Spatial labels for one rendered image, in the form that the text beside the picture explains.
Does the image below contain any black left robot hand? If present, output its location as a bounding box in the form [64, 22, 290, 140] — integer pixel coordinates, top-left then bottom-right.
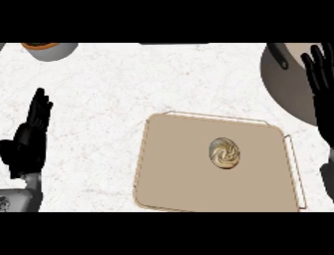
[0, 87, 55, 180]

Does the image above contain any large grey pot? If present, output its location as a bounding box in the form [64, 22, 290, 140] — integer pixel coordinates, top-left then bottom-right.
[259, 42, 334, 128]

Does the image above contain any swirled cream cupcake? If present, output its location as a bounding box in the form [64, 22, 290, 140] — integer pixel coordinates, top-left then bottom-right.
[207, 136, 241, 170]

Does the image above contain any beige rectangular tray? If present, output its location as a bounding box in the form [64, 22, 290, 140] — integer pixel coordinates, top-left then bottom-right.
[133, 111, 308, 213]

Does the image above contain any grey bowl with orange rim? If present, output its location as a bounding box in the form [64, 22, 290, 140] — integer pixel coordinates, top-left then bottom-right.
[19, 42, 80, 63]

